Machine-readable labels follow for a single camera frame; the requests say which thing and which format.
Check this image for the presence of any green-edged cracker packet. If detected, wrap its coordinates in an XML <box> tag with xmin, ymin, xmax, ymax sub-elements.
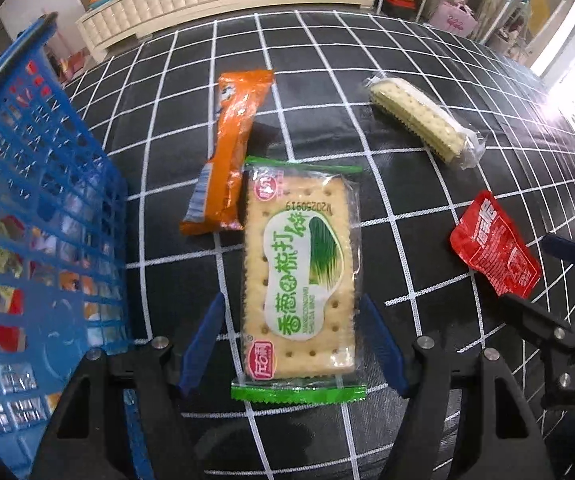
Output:
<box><xmin>231</xmin><ymin>156</ymin><xmax>368</xmax><ymax>405</ymax></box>

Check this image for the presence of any clear sandwich cracker pack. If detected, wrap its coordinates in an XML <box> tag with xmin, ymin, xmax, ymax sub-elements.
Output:
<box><xmin>365</xmin><ymin>74</ymin><xmax>485</xmax><ymax>171</ymax></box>

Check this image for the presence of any orange snack packet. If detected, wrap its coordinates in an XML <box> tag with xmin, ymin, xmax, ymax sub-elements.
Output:
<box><xmin>180</xmin><ymin>69</ymin><xmax>275</xmax><ymax>237</ymax></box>

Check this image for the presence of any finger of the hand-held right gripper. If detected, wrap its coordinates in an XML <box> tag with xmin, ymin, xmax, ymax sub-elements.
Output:
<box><xmin>540</xmin><ymin>234</ymin><xmax>575</xmax><ymax>281</ymax></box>
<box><xmin>497</xmin><ymin>294</ymin><xmax>575</xmax><ymax>356</ymax></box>

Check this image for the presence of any pink gift bag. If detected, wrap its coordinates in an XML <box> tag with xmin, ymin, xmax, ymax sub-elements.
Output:
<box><xmin>427</xmin><ymin>1</ymin><xmax>478</xmax><ymax>37</ymax></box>

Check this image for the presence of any blue plastic basket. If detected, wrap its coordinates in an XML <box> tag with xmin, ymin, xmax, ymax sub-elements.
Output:
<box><xmin>0</xmin><ymin>12</ymin><xmax>131</xmax><ymax>480</ymax></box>

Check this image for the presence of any small red snack packet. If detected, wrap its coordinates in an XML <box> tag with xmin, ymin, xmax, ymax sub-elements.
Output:
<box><xmin>450</xmin><ymin>191</ymin><xmax>541</xmax><ymax>298</ymax></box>

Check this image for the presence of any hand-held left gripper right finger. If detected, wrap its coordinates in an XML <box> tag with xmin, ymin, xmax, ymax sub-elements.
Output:
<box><xmin>360</xmin><ymin>294</ymin><xmax>555</xmax><ymax>480</ymax></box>

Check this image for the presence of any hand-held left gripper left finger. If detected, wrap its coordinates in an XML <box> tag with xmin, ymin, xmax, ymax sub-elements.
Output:
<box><xmin>30</xmin><ymin>291</ymin><xmax>227</xmax><ymax>480</ymax></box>

